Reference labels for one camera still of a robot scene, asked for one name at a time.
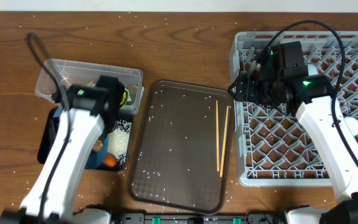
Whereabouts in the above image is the wooden chopstick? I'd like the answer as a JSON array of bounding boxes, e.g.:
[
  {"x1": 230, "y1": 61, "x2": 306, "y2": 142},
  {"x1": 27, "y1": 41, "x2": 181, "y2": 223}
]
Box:
[
  {"x1": 216, "y1": 100, "x2": 220, "y2": 172},
  {"x1": 219, "y1": 106, "x2": 229, "y2": 177}
]

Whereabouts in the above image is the light blue plastic cup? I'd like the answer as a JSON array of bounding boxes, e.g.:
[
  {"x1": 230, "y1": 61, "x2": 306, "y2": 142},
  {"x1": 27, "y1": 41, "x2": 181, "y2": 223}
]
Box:
[{"x1": 344, "y1": 116, "x2": 358, "y2": 136}]

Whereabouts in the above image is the yellow snack wrapper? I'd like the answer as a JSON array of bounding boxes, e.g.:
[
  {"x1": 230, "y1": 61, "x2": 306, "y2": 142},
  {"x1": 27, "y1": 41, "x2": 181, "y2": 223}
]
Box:
[{"x1": 120, "y1": 88, "x2": 132, "y2": 107}]

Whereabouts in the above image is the orange carrot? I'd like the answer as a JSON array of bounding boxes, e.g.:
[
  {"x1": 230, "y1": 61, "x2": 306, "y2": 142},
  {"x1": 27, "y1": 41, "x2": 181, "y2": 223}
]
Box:
[{"x1": 103, "y1": 154, "x2": 117, "y2": 168}]

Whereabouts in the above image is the brown food chunk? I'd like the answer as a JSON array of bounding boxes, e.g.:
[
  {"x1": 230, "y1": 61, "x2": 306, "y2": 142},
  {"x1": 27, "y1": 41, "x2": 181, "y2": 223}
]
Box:
[{"x1": 92, "y1": 139, "x2": 104, "y2": 152}]

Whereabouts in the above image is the large blue plate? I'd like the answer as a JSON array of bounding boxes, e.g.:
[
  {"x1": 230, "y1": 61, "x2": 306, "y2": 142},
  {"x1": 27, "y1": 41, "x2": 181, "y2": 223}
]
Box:
[{"x1": 85, "y1": 138, "x2": 109, "y2": 169}]

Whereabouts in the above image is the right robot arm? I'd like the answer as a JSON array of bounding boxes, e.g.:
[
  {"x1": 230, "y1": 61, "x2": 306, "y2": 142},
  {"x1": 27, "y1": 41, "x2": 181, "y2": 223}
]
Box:
[{"x1": 228, "y1": 42, "x2": 358, "y2": 223}]

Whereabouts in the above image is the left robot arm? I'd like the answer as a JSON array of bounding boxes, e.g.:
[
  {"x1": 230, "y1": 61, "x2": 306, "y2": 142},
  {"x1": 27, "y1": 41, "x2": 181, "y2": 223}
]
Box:
[{"x1": 0, "y1": 75, "x2": 125, "y2": 223}]

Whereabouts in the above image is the grey plastic dishwasher rack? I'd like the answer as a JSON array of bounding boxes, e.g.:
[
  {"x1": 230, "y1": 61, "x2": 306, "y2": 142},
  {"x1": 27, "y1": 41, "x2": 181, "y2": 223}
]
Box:
[{"x1": 229, "y1": 31, "x2": 358, "y2": 187}]

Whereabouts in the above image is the dark brown serving tray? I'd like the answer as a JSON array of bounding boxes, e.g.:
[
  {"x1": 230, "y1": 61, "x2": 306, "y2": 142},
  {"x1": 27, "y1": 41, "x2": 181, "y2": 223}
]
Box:
[{"x1": 128, "y1": 80, "x2": 234, "y2": 214}]

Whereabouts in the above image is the spilled white rice pile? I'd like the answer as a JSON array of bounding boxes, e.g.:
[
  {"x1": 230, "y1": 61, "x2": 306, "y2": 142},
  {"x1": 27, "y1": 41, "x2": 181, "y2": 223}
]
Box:
[{"x1": 107, "y1": 119, "x2": 132, "y2": 170}]

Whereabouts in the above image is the clear plastic bin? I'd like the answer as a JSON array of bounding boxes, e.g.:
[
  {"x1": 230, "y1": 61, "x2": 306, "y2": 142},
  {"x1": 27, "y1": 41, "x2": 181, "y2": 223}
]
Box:
[{"x1": 44, "y1": 58, "x2": 144, "y2": 115}]

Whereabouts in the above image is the black plastic tray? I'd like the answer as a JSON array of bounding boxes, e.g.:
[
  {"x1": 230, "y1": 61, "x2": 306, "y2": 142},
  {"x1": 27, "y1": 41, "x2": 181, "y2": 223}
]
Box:
[{"x1": 37, "y1": 108, "x2": 133, "y2": 171}]

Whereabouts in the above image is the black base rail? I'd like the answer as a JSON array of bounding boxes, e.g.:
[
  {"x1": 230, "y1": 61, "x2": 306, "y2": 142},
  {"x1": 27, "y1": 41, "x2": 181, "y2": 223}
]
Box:
[{"x1": 73, "y1": 203, "x2": 323, "y2": 224}]

